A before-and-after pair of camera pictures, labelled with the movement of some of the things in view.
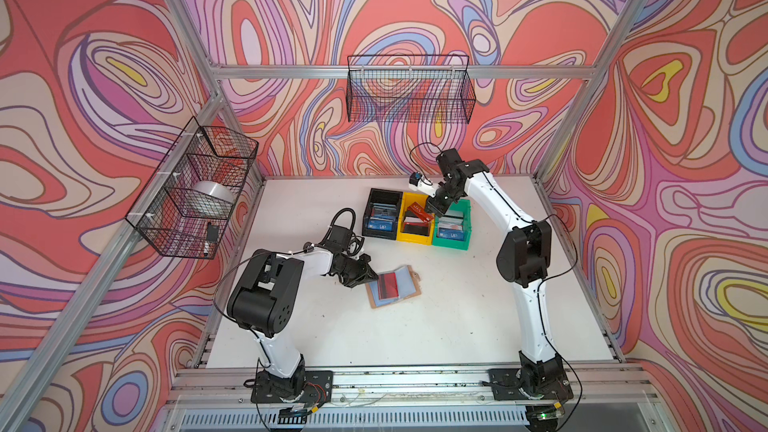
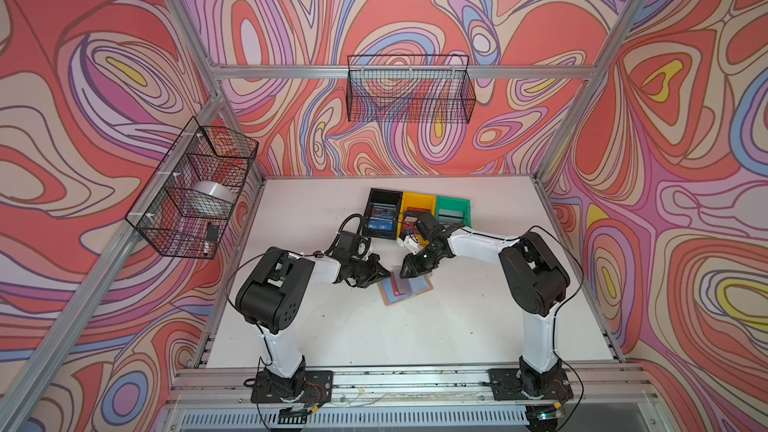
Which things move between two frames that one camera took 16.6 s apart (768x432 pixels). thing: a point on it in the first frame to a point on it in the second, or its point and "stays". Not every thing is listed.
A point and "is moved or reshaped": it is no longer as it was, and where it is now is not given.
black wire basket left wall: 184,207 stays
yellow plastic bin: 408,199 stays
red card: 387,285 is moved or reshaped
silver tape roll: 209,198 stays
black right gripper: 434,206 to 414,267
